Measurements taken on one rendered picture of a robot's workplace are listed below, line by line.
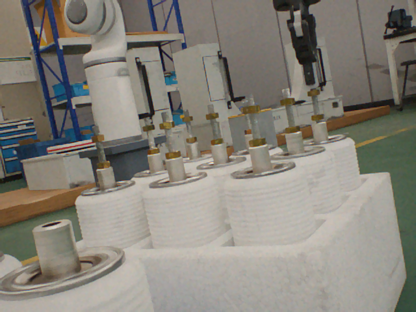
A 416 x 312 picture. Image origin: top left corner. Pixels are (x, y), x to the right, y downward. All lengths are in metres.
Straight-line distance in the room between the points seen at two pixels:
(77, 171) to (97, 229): 2.00
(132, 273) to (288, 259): 0.23
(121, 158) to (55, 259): 0.73
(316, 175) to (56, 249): 0.40
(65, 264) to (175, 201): 0.29
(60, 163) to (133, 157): 1.65
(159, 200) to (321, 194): 0.20
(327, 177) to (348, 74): 5.81
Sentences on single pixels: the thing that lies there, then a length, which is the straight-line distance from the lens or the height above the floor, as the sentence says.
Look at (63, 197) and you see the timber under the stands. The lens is 2.54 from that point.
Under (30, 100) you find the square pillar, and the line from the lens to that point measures 7.09.
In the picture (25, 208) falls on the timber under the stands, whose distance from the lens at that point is 2.47.
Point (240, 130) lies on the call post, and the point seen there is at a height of 0.28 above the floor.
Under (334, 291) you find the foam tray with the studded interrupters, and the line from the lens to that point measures 0.51.
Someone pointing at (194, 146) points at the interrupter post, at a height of 0.28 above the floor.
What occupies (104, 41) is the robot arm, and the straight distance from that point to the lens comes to 1.12.
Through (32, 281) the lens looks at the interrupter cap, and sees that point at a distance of 0.31.
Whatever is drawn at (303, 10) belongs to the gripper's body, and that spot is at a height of 0.45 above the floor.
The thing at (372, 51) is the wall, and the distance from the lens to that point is 6.27.
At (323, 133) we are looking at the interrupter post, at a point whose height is 0.26.
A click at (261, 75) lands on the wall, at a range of 7.27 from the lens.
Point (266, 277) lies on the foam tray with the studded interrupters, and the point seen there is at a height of 0.16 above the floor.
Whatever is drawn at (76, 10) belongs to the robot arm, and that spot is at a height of 0.58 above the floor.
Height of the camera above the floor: 0.33
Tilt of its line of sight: 5 degrees down
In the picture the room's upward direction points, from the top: 11 degrees counter-clockwise
